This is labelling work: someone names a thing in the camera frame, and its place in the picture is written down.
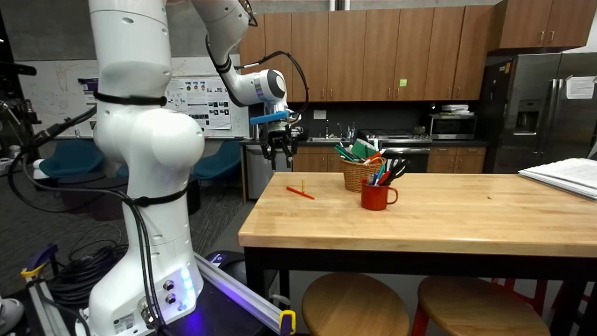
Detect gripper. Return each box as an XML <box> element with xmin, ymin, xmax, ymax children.
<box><xmin>259</xmin><ymin>122</ymin><xmax>300</xmax><ymax>171</ymax></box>

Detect orange pencil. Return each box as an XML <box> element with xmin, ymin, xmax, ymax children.
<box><xmin>286</xmin><ymin>186</ymin><xmax>316</xmax><ymax>200</ymax></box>

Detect wicker basket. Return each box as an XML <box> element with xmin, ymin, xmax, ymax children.
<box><xmin>340</xmin><ymin>157</ymin><xmax>387</xmax><ymax>193</ymax></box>

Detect dishwasher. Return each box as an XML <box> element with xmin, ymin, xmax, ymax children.
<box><xmin>245</xmin><ymin>145</ymin><xmax>293</xmax><ymax>201</ymax></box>

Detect wooden base cabinets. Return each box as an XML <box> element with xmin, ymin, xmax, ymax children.
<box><xmin>292</xmin><ymin>147</ymin><xmax>347</xmax><ymax>173</ymax></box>
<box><xmin>426</xmin><ymin>147</ymin><xmax>487</xmax><ymax>174</ymax></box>

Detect teal armchair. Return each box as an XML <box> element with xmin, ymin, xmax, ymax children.
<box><xmin>193</xmin><ymin>140</ymin><xmax>243</xmax><ymax>183</ymax></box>
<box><xmin>39</xmin><ymin>140</ymin><xmax>106</xmax><ymax>179</ymax></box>

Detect heap of pens and pencils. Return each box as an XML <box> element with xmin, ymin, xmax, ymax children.
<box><xmin>333</xmin><ymin>138</ymin><xmax>387</xmax><ymax>166</ymax></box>

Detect poster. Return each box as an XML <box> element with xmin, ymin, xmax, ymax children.
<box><xmin>165</xmin><ymin>77</ymin><xmax>233</xmax><ymax>131</ymax></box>

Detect red mug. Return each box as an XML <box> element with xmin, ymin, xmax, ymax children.
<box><xmin>360</xmin><ymin>179</ymin><xmax>399</xmax><ymax>211</ymax></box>

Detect bundle of pens and scissors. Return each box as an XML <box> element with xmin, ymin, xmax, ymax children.
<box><xmin>366</xmin><ymin>158</ymin><xmax>411</xmax><ymax>187</ymax></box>

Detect stove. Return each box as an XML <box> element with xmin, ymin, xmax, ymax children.
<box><xmin>358</xmin><ymin>129</ymin><xmax>432</xmax><ymax>174</ymax></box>

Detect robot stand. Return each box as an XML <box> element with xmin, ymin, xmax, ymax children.
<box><xmin>0</xmin><ymin>251</ymin><xmax>297</xmax><ymax>336</ymax></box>

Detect round wooden stool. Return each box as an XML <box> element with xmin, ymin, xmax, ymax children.
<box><xmin>301</xmin><ymin>273</ymin><xmax>411</xmax><ymax>336</ymax></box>
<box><xmin>410</xmin><ymin>275</ymin><xmax>552</xmax><ymax>336</ymax></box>

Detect blue and yellow clamp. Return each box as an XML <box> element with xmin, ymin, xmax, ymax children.
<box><xmin>278</xmin><ymin>309</ymin><xmax>297</xmax><ymax>336</ymax></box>
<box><xmin>20</xmin><ymin>244</ymin><xmax>60</xmax><ymax>280</ymax></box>

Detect microwave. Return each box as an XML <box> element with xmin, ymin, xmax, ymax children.
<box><xmin>429</xmin><ymin>114</ymin><xmax>478</xmax><ymax>141</ymax></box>

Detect whiteboard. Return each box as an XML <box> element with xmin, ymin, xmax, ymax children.
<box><xmin>18</xmin><ymin>55</ymin><xmax>251</xmax><ymax>139</ymax></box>

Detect stainless steel refrigerator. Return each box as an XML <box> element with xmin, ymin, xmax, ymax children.
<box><xmin>479</xmin><ymin>51</ymin><xmax>597</xmax><ymax>175</ymax></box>

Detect stack of white papers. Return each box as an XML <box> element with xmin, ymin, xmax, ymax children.
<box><xmin>518</xmin><ymin>158</ymin><xmax>597</xmax><ymax>202</ymax></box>

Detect red chair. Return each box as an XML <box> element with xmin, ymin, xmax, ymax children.
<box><xmin>490</xmin><ymin>278</ymin><xmax>597</xmax><ymax>336</ymax></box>

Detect wooden cabinets over refrigerator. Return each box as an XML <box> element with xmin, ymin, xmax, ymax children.
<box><xmin>487</xmin><ymin>0</ymin><xmax>597</xmax><ymax>52</ymax></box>

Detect white paper sheet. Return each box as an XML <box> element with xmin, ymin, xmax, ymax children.
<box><xmin>565</xmin><ymin>76</ymin><xmax>597</xmax><ymax>100</ymax></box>

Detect row of wooden wall cabinets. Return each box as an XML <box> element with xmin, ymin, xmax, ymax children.
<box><xmin>239</xmin><ymin>5</ymin><xmax>496</xmax><ymax>103</ymax></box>

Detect coil of black cable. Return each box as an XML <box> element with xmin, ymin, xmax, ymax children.
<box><xmin>48</xmin><ymin>242</ymin><xmax>129</xmax><ymax>307</ymax></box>

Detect camera on tripod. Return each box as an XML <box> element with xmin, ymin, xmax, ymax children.
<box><xmin>0</xmin><ymin>62</ymin><xmax>43</xmax><ymax>150</ymax></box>

